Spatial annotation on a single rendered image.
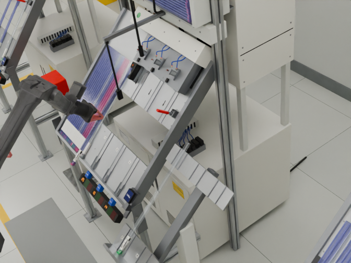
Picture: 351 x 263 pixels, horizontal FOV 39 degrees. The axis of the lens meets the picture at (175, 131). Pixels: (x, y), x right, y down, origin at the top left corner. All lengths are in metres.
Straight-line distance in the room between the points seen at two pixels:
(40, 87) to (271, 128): 1.33
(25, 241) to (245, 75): 1.19
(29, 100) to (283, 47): 1.16
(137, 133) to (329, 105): 1.60
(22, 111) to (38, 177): 1.95
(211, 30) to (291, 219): 1.43
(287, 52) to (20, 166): 2.10
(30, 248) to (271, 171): 1.25
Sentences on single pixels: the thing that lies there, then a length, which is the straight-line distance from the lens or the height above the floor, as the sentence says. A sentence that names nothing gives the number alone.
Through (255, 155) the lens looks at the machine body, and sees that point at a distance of 2.47.
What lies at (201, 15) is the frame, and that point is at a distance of 1.83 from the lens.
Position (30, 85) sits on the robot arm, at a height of 1.48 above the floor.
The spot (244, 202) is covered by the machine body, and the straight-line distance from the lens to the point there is 2.64.
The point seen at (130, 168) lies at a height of 0.81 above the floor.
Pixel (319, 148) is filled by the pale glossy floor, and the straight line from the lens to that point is 3.35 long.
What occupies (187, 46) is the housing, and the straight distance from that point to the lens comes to 2.00.
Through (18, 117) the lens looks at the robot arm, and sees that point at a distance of 1.56.
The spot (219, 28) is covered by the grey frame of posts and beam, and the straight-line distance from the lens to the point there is 1.87.
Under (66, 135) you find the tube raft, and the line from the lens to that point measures 2.52.
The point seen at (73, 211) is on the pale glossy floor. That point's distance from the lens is 3.18.
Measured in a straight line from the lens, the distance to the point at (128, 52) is 2.36.
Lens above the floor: 2.28
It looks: 40 degrees down
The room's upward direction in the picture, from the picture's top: 10 degrees counter-clockwise
